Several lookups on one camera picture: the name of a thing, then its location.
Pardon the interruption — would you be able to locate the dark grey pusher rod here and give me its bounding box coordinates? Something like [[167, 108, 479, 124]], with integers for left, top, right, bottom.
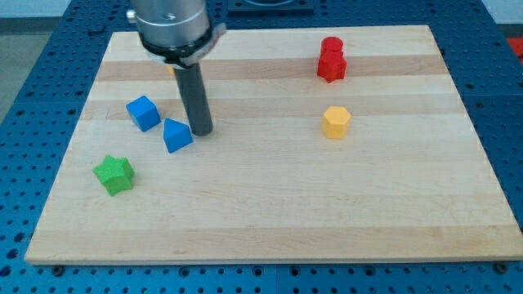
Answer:
[[174, 64, 213, 136]]

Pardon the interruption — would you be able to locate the blue triangle block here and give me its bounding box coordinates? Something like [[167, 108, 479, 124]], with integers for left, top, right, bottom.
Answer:
[[163, 118, 193, 154]]

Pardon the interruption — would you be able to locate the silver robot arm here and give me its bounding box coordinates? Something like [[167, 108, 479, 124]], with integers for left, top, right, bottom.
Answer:
[[127, 0, 226, 136]]

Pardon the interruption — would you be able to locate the blue cube block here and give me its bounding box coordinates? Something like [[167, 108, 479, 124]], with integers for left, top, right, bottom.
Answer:
[[126, 96, 161, 132]]

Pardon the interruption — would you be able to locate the green star block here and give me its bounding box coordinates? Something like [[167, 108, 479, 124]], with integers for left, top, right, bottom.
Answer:
[[92, 155, 135, 196]]

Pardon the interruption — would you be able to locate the red star block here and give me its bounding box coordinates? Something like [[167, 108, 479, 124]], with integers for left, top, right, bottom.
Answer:
[[317, 51, 347, 83]]

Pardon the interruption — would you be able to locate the red cylinder block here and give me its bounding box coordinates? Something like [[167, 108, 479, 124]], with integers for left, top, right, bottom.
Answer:
[[320, 36, 343, 55]]

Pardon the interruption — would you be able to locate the wooden board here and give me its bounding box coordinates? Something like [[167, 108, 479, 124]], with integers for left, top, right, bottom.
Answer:
[[25, 25, 522, 265]]

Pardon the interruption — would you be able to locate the yellow hexagon block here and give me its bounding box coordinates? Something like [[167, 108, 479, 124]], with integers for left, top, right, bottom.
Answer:
[[321, 106, 351, 139]]

